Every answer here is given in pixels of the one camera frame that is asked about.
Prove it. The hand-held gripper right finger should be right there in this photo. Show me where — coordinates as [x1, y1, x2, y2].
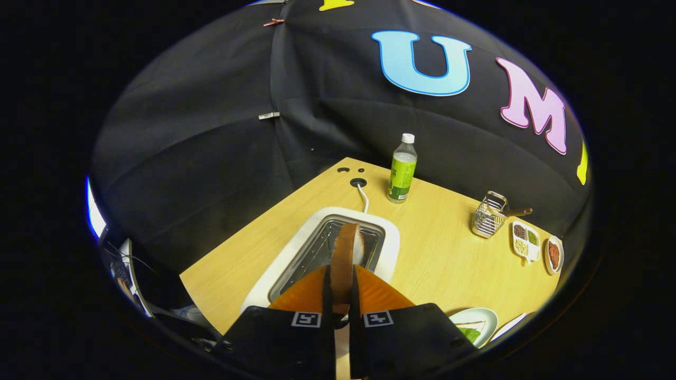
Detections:
[349, 264, 478, 380]

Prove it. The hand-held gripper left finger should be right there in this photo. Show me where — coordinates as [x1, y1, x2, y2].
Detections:
[214, 264, 337, 380]

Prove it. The plain toast bread slice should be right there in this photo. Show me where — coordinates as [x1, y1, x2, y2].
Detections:
[330, 223, 365, 315]

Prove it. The white toaster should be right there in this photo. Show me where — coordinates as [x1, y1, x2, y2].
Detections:
[240, 207, 401, 315]

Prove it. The pale green round plate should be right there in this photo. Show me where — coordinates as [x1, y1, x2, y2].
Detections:
[449, 308, 499, 349]

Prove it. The green label drink bottle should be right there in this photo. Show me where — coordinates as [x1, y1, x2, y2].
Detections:
[387, 133, 418, 204]

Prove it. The white square plate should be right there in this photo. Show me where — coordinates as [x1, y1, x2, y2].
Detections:
[489, 312, 529, 341]

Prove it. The black backdrop cloth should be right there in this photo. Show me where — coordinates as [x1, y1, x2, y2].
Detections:
[90, 0, 592, 275]

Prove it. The white divided bean dish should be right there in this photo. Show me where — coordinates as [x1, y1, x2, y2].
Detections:
[511, 220, 541, 264]

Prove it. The white oval plate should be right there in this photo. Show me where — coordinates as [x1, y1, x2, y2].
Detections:
[544, 235, 565, 276]

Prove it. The metal wire utensil holder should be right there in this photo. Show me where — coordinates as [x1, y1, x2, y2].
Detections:
[471, 191, 509, 239]

